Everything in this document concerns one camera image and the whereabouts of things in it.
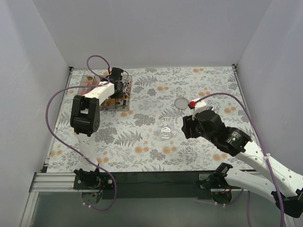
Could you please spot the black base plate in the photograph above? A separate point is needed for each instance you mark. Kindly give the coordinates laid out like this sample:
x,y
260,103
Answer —
x,y
92,180
216,180

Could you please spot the round metal jar lid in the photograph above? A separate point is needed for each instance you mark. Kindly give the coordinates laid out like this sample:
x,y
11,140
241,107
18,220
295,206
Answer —
x,y
181,103

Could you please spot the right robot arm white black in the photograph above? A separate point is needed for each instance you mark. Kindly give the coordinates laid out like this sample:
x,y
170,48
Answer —
x,y
277,183

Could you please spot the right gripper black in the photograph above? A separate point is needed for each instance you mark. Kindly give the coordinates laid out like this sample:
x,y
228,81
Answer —
x,y
189,127

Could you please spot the clear glass jar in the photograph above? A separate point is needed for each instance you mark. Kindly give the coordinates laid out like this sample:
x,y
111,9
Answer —
x,y
166,127

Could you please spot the clear compartment candy box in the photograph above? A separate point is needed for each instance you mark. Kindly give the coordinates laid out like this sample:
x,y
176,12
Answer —
x,y
119,101

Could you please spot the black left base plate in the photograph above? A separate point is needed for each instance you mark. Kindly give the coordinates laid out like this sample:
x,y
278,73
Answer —
x,y
92,180

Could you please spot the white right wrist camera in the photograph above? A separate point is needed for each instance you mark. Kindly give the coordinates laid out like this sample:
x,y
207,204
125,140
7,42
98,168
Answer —
x,y
197,106

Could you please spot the floral table mat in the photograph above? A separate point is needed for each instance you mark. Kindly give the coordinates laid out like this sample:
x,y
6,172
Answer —
x,y
147,136

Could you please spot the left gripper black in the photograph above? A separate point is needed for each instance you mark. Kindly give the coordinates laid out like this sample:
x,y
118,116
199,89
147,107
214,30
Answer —
x,y
119,87

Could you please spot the aluminium frame rail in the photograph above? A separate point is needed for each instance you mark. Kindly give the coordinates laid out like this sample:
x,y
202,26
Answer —
x,y
176,184

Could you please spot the metal candy scoop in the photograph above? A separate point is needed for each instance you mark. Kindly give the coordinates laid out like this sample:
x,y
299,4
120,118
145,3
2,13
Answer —
x,y
210,108

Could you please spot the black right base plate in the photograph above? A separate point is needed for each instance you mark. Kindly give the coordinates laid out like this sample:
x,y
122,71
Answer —
x,y
216,180

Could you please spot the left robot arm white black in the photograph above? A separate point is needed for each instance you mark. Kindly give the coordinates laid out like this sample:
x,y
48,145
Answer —
x,y
85,115

